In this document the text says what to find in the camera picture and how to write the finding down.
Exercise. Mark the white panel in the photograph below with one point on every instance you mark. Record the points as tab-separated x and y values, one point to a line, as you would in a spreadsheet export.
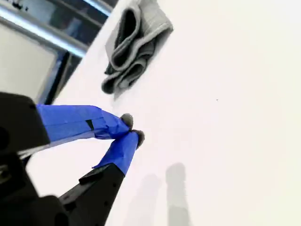
21	66

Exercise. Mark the grey striped towel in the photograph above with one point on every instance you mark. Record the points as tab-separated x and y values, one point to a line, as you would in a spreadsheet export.
145	30

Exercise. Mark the silver metal frame bar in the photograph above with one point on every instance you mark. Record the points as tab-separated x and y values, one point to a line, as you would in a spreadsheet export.
98	7
35	30

